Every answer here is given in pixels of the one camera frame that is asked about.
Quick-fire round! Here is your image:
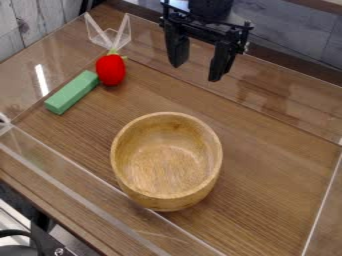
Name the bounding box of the green rectangular block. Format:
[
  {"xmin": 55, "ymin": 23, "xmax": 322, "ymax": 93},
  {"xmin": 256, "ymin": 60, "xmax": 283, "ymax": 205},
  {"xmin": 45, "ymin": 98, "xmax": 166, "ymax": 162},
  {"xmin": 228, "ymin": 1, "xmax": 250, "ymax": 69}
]
[{"xmin": 44, "ymin": 70, "xmax": 99, "ymax": 115}]

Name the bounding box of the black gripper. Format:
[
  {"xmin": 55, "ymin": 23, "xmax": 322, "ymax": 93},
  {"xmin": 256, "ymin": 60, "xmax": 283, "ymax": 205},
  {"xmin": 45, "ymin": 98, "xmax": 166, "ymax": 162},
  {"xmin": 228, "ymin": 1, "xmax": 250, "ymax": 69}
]
[{"xmin": 160, "ymin": 0, "xmax": 254, "ymax": 82}]

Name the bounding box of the black metal bracket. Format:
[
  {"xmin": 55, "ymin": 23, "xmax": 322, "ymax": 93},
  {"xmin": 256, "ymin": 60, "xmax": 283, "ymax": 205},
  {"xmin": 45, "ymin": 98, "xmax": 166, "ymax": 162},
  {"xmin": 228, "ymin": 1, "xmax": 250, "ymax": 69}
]
[{"xmin": 31, "ymin": 223, "xmax": 77, "ymax": 256}]

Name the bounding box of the black cable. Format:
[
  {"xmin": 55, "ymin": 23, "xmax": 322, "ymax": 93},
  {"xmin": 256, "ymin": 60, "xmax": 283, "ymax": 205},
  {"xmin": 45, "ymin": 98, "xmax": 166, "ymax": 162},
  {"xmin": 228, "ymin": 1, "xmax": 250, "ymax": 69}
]
[{"xmin": 0, "ymin": 229, "xmax": 35, "ymax": 240}]

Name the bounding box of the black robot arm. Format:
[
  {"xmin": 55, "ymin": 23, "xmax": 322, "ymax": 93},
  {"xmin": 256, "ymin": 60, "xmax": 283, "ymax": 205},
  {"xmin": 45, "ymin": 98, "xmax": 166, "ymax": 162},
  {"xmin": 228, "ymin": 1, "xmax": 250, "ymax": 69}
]
[{"xmin": 160, "ymin": 0, "xmax": 254, "ymax": 82}]

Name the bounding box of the wooden bowl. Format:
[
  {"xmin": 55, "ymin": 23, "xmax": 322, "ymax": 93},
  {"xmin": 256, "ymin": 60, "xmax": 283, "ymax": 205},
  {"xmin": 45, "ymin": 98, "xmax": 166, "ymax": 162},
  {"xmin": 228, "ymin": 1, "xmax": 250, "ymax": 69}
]
[{"xmin": 109, "ymin": 112, "xmax": 223, "ymax": 212}]

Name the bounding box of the clear acrylic tray wall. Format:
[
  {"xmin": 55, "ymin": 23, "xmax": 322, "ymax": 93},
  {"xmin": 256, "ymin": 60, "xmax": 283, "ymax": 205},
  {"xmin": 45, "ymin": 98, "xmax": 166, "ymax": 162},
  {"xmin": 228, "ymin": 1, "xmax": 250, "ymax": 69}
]
[{"xmin": 0, "ymin": 7, "xmax": 342, "ymax": 256}]

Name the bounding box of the red plush strawberry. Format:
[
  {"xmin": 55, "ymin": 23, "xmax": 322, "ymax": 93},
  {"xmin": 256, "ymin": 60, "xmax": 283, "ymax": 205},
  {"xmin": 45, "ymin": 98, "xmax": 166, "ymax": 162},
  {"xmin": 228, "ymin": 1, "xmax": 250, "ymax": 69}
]
[{"xmin": 95, "ymin": 50, "xmax": 127, "ymax": 87}]

